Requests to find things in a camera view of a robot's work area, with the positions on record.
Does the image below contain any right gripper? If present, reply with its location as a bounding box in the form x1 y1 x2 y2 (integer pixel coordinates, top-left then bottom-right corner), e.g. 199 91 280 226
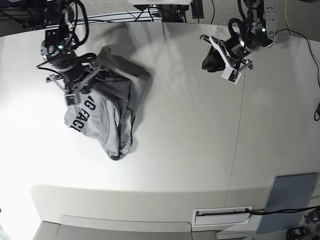
45 60 102 94

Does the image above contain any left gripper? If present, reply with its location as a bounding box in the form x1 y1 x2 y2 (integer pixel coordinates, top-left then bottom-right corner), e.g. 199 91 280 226
199 34 253 73

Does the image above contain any grey T-shirt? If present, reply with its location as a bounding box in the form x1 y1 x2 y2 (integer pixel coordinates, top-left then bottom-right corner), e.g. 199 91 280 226
64 46 152 161

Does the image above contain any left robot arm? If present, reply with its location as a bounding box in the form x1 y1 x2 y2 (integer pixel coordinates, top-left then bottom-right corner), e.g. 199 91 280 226
200 0 278 73

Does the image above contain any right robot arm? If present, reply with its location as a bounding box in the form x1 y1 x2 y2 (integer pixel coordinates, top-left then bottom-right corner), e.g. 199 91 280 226
36 0 99 94

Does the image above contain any grey-blue flat panel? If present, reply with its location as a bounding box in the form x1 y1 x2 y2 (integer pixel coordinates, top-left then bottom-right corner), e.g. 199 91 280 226
256 172 318 235

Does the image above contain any black device bottom right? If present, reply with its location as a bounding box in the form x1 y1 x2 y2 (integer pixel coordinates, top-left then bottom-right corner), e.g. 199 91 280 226
286 226 309 240

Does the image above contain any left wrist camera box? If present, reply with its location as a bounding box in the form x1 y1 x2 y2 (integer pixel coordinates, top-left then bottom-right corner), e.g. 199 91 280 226
221 66 242 85

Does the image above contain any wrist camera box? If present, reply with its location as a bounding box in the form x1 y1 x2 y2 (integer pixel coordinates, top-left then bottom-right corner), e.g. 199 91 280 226
221 66 242 85
64 92 81 107

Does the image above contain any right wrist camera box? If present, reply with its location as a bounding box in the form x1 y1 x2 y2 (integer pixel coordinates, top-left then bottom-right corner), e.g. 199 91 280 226
64 92 81 107

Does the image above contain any black cable right side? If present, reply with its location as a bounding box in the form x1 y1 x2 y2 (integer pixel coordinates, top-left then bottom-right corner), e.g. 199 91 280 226
277 27 320 88

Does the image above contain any yellow cable on floor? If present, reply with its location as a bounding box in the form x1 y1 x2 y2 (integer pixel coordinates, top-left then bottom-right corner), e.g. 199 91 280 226
283 0 294 36

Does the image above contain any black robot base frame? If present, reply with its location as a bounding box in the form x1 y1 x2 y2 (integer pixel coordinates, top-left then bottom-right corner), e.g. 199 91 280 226
134 4 191 23

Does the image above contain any white table cable grommet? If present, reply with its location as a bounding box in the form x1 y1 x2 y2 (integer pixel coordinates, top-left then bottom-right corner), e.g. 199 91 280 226
191 205 254 227

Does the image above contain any black cable over panel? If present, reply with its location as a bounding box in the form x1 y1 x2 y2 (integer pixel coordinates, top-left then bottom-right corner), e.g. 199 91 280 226
245 206 320 216

